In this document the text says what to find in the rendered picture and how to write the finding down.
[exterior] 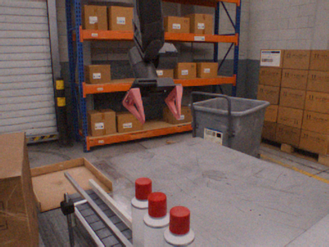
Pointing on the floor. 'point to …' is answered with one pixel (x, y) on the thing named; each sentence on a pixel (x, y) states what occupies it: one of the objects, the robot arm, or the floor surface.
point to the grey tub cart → (229, 121)
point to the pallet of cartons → (295, 101)
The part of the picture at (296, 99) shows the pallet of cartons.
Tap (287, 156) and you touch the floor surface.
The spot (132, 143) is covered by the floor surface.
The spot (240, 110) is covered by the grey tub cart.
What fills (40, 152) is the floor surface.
